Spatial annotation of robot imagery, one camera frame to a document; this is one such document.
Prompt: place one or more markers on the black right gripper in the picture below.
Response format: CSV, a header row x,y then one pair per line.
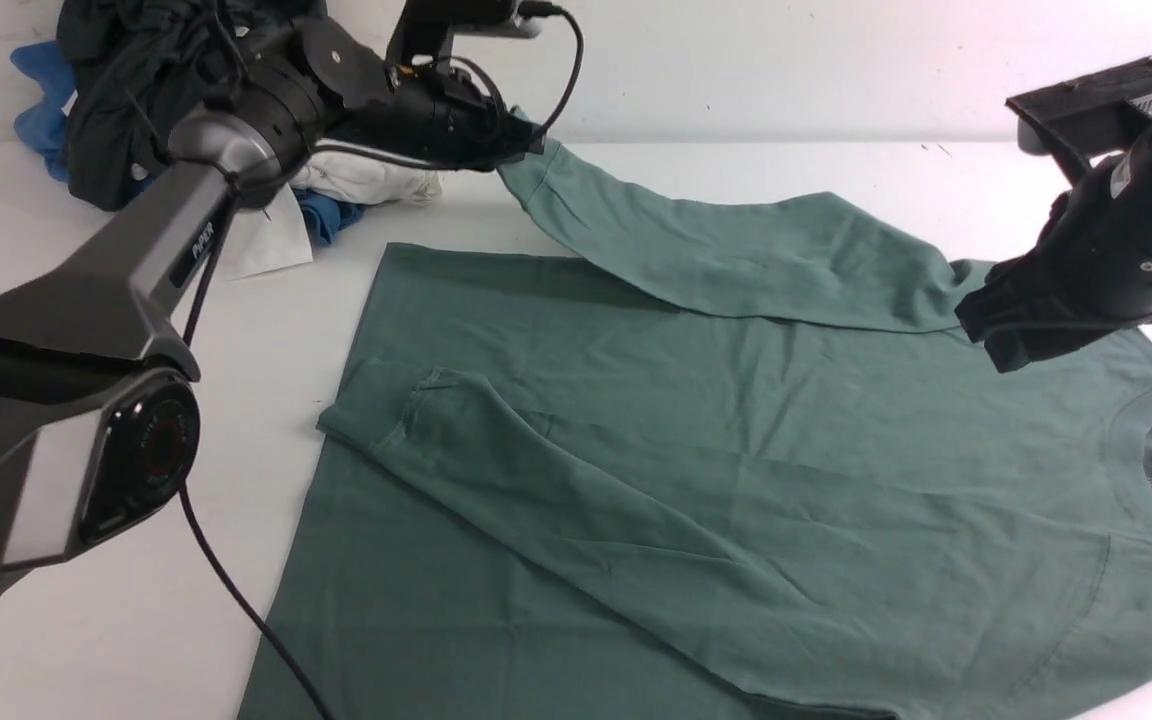
x,y
1048,304

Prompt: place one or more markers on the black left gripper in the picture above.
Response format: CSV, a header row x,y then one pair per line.
x,y
447,119

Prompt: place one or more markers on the green long sleeve shirt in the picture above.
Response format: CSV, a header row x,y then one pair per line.
x,y
722,462

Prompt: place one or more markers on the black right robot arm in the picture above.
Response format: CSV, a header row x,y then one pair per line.
x,y
1110,211

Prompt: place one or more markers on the white crumpled shirt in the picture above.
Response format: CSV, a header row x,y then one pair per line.
x,y
272,239

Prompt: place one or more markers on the dark grey crumpled garment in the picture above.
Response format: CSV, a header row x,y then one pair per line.
x,y
140,67

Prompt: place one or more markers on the blue crumpled garment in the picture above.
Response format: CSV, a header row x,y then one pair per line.
x,y
43,130

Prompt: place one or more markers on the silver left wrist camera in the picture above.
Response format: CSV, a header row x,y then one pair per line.
x,y
426,29

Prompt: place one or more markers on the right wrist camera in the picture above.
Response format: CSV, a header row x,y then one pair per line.
x,y
1084,118

